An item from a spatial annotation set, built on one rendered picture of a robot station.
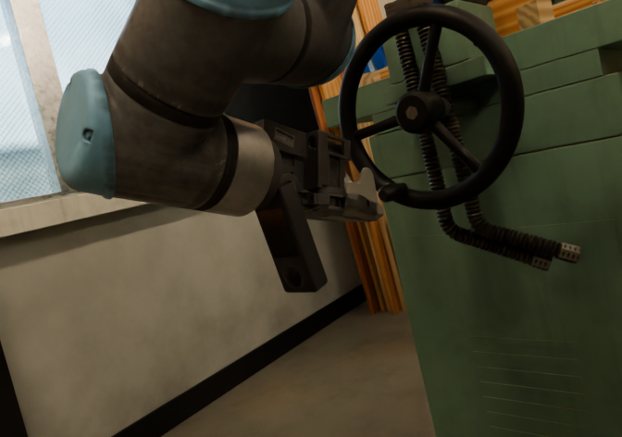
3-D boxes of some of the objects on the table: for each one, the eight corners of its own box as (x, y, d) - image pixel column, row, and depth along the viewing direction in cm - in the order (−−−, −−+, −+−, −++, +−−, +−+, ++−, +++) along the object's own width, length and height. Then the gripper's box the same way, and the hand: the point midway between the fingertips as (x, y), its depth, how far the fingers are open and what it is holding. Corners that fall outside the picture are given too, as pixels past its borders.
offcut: (534, 31, 81) (529, 6, 81) (555, 21, 77) (551, -3, 77) (519, 32, 79) (515, 8, 79) (541, 23, 76) (535, -2, 76)
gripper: (279, 110, 46) (408, 157, 61) (222, 132, 52) (352, 170, 67) (279, 201, 45) (411, 227, 59) (218, 213, 51) (353, 233, 66)
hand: (374, 218), depth 62 cm, fingers closed
